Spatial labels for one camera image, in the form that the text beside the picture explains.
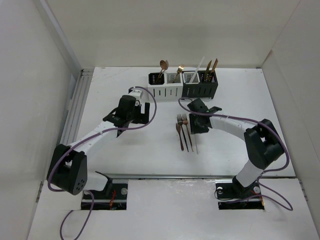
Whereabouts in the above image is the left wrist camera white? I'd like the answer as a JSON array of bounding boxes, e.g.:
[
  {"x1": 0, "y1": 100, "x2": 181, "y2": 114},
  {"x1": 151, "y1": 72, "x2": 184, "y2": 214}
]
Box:
[{"x1": 128, "y1": 87, "x2": 143, "y2": 101}]

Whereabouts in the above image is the large copper spoon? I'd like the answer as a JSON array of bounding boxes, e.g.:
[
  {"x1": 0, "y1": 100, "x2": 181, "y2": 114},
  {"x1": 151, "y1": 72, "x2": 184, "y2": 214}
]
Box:
[{"x1": 157, "y1": 60, "x2": 169, "y2": 80}]

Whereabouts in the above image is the front aluminium rail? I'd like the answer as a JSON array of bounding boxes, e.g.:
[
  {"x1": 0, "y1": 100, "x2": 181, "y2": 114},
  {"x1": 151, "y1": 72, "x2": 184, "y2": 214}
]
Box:
[{"x1": 109, "y1": 173, "x2": 298, "y2": 181}]

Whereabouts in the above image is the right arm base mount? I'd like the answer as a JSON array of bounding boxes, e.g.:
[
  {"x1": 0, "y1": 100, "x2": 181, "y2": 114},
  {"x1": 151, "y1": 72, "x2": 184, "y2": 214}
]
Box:
[{"x1": 214, "y1": 182, "x2": 265, "y2": 210}]

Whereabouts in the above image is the black utensil holder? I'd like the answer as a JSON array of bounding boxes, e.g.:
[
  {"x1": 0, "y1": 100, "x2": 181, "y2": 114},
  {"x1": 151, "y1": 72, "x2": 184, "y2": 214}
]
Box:
[{"x1": 181, "y1": 70, "x2": 218, "y2": 99}]

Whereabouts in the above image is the aluminium rail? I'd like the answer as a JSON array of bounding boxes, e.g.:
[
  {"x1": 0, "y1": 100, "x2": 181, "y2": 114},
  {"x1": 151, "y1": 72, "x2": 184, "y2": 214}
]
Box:
[
  {"x1": 57, "y1": 68, "x2": 94, "y2": 146},
  {"x1": 109, "y1": 173, "x2": 298, "y2": 181}
]

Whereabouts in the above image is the white chopstick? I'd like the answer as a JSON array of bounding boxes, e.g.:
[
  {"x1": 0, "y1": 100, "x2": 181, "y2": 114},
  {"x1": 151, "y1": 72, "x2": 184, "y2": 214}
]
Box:
[{"x1": 189, "y1": 56, "x2": 205, "y2": 83}]

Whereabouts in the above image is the white utensil holder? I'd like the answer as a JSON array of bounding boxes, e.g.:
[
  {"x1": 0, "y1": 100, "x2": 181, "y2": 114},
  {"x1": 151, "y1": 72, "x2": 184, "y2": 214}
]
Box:
[{"x1": 147, "y1": 72, "x2": 183, "y2": 102}]

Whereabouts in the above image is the aluminium rail left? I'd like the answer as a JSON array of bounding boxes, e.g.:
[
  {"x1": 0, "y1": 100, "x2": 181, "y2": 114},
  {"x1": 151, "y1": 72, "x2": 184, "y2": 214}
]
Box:
[{"x1": 57, "y1": 68, "x2": 94, "y2": 146}]

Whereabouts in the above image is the gold knife black handle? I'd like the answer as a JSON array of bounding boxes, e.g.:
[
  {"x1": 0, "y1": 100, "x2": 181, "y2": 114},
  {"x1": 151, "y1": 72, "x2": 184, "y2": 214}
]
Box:
[{"x1": 208, "y1": 58, "x2": 219, "y2": 82}]

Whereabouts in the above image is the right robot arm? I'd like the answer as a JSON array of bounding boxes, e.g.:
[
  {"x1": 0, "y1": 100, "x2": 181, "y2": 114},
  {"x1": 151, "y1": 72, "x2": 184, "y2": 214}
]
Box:
[{"x1": 187, "y1": 98, "x2": 290, "y2": 197}]

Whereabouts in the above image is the black fork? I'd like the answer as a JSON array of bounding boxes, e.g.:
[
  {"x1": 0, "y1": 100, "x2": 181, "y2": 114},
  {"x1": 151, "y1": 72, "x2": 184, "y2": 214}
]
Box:
[{"x1": 177, "y1": 114, "x2": 189, "y2": 152}]

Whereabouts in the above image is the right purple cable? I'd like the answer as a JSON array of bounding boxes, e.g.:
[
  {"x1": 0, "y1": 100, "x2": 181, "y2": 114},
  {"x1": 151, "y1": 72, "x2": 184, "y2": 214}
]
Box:
[{"x1": 177, "y1": 97, "x2": 294, "y2": 211}]

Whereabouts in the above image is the gold fork dark handle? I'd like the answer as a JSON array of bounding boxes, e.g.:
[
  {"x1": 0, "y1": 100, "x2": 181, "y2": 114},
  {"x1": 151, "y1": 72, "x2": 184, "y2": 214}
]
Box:
[{"x1": 173, "y1": 64, "x2": 184, "y2": 83}]

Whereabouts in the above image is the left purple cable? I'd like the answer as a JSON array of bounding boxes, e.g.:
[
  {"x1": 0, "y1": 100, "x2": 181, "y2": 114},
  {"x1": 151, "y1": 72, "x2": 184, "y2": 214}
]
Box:
[{"x1": 47, "y1": 86, "x2": 158, "y2": 240}]

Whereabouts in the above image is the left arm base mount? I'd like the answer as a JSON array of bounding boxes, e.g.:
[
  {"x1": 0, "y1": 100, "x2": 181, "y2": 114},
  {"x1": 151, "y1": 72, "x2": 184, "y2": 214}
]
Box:
[{"x1": 90, "y1": 179, "x2": 129, "y2": 211}]

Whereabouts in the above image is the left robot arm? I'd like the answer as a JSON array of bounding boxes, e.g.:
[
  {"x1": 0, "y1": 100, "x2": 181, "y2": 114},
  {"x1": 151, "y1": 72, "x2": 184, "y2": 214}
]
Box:
[{"x1": 47, "y1": 88, "x2": 150, "y2": 199}]

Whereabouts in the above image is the purple cable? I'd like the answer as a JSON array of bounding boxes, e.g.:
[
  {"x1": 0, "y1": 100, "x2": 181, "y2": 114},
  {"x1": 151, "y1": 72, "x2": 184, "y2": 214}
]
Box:
[
  {"x1": 47, "y1": 86, "x2": 158, "y2": 240},
  {"x1": 177, "y1": 97, "x2": 294, "y2": 211}
]

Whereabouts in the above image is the small copper spoon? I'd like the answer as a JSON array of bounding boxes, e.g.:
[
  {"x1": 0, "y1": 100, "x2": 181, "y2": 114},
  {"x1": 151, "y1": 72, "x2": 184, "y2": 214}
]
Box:
[{"x1": 160, "y1": 60, "x2": 167, "y2": 75}]

